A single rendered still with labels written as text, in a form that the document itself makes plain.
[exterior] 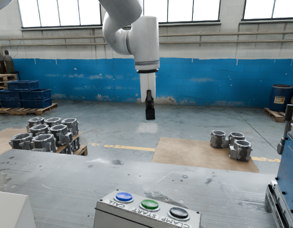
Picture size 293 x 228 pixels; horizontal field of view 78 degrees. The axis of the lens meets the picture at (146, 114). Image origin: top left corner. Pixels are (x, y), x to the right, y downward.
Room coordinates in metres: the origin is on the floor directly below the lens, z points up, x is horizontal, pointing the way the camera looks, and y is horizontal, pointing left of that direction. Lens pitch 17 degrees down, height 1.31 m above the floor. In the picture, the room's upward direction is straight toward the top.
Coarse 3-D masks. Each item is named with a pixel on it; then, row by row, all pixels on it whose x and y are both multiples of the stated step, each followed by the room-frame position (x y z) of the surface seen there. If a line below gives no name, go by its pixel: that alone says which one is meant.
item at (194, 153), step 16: (160, 144) 2.34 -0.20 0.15; (176, 144) 2.34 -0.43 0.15; (192, 144) 2.34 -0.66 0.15; (208, 144) 2.34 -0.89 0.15; (224, 144) 2.23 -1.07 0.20; (240, 144) 2.05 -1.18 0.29; (160, 160) 1.92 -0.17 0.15; (176, 160) 1.92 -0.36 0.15; (192, 160) 1.92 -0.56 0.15; (208, 160) 1.92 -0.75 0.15; (224, 160) 1.92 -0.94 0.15; (240, 160) 1.89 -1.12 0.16
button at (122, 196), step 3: (120, 192) 0.28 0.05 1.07; (123, 192) 0.28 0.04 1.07; (117, 195) 0.27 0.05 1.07; (120, 195) 0.27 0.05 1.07; (123, 195) 0.27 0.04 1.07; (126, 195) 0.27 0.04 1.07; (129, 195) 0.27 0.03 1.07; (117, 198) 0.26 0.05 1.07; (120, 198) 0.26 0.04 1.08; (123, 198) 0.26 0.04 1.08; (126, 198) 0.26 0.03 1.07; (129, 198) 0.26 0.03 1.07
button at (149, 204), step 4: (144, 200) 0.26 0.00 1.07; (148, 200) 0.26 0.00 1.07; (152, 200) 0.26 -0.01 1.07; (144, 204) 0.24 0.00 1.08; (148, 204) 0.24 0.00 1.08; (152, 204) 0.25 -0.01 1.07; (156, 204) 0.25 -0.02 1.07; (148, 208) 0.24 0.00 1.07; (152, 208) 0.24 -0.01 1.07; (156, 208) 0.24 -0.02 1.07
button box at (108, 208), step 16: (112, 192) 0.29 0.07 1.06; (128, 192) 0.30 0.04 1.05; (96, 208) 0.25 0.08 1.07; (112, 208) 0.24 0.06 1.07; (128, 208) 0.24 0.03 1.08; (144, 208) 0.24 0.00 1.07; (160, 208) 0.25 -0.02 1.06; (96, 224) 0.24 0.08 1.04; (112, 224) 0.23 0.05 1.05; (128, 224) 0.22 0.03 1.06; (144, 224) 0.22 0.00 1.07; (160, 224) 0.21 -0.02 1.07; (176, 224) 0.21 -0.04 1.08; (192, 224) 0.21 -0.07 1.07
